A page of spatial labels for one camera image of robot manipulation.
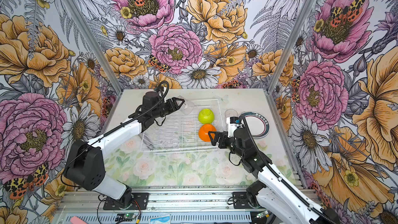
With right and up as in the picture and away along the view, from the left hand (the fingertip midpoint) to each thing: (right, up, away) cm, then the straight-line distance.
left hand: (181, 106), depth 85 cm
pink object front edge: (-45, -50, -15) cm, 69 cm away
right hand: (+17, -15, -8) cm, 25 cm away
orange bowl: (+12, -15, +9) cm, 21 cm away
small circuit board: (-24, -50, -13) cm, 57 cm away
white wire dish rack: (0, -14, +15) cm, 20 cm away
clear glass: (+3, -1, -1) cm, 4 cm away
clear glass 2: (+30, -4, +16) cm, 34 cm away
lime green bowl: (+14, -7, +15) cm, 21 cm away
